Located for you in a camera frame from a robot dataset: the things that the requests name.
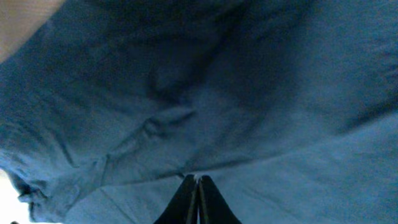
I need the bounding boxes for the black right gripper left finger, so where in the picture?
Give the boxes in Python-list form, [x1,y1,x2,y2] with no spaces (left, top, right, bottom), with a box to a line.
[154,174,198,224]

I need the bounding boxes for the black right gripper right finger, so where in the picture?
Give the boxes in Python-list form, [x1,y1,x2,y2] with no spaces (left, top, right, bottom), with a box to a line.
[198,175,242,224]

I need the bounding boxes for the navy blue shorts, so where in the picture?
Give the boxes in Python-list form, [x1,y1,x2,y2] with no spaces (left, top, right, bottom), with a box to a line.
[1,0,397,223]

